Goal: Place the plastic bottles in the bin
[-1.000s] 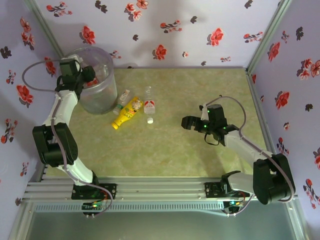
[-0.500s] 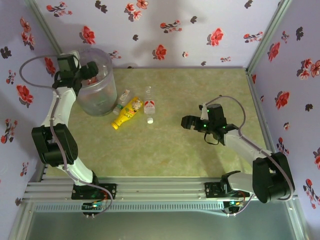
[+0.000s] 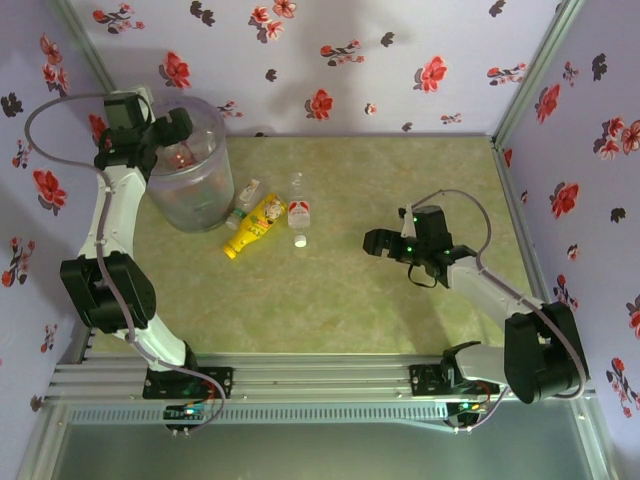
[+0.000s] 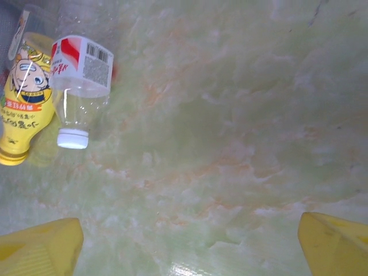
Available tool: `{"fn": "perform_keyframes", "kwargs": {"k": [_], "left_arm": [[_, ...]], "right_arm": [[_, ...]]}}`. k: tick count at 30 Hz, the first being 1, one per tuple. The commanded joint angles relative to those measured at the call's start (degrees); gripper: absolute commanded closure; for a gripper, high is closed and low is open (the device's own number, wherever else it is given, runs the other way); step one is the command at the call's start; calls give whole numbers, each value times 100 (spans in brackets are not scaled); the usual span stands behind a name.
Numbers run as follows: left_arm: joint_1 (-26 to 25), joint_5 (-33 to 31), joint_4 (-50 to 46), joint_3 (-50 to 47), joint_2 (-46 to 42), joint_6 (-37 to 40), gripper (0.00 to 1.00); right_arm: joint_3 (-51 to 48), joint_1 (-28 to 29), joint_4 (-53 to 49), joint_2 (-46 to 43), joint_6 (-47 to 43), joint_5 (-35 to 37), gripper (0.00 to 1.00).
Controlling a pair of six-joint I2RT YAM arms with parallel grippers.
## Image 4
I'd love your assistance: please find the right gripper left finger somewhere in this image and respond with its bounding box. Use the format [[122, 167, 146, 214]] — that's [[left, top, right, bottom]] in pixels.
[[0, 217, 84, 276]]

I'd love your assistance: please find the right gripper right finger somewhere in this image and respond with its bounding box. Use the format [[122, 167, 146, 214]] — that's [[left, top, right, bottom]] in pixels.
[[297, 212, 368, 276]]

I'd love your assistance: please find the yellow cartoon plastic bottle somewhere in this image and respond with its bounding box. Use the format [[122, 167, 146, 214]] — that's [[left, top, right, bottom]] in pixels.
[[0, 31, 60, 167]]

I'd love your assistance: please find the clear bottle red-white label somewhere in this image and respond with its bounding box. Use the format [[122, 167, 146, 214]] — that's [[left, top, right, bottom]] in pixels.
[[48, 4, 116, 150]]

